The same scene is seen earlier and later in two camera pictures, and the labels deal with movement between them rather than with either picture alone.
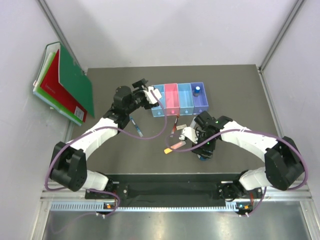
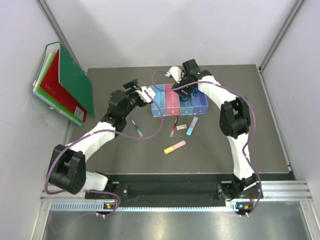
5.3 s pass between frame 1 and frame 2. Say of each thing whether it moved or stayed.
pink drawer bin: stayed
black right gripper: moved
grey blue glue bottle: stayed
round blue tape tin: moved
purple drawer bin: stayed
